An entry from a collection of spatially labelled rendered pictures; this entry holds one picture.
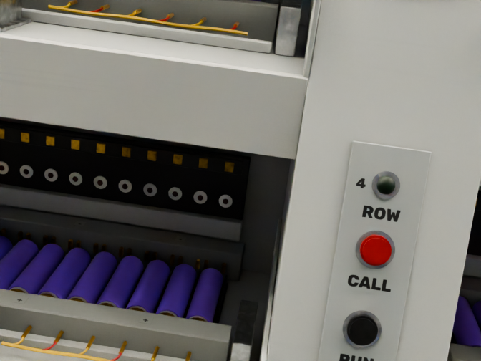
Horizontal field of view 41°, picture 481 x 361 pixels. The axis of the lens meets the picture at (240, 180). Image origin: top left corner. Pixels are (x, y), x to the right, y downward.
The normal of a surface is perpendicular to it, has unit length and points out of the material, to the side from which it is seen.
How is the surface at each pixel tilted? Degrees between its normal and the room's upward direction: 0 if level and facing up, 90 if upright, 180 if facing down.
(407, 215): 90
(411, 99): 90
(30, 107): 105
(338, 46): 90
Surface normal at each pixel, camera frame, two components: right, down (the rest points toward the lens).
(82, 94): -0.11, 0.36
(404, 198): -0.07, 0.11
